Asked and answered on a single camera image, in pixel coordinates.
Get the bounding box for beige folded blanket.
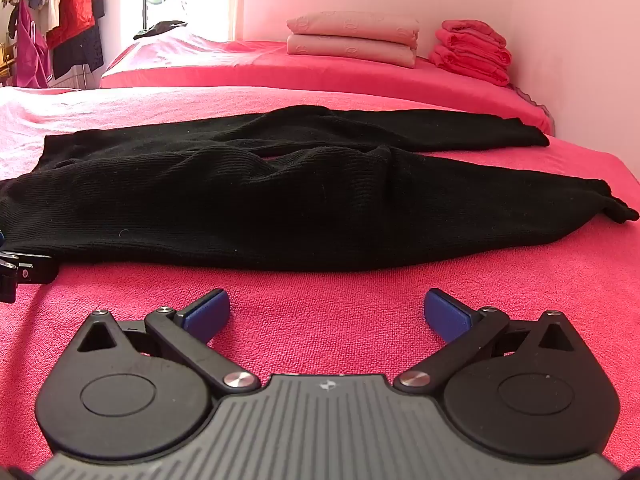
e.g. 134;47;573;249
286;35;418;68
286;10;421;50

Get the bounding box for white radiator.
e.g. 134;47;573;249
50;67;101;91

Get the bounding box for red folded cloth pile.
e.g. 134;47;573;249
431;19;513;86

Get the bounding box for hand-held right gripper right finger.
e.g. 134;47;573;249
393;288;577;401

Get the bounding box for red hanging vest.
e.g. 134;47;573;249
45;0;96;51

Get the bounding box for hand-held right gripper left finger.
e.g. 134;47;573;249
75;288;262;402

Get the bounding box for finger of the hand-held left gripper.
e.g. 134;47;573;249
0;249;57;306

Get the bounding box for black cloth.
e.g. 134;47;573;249
134;20;188;41

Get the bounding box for black pants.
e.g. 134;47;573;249
0;105;640;273

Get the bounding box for black hanging garment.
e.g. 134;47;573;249
52;0;106;79

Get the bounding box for pink hanging garment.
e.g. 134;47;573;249
7;0;53;88

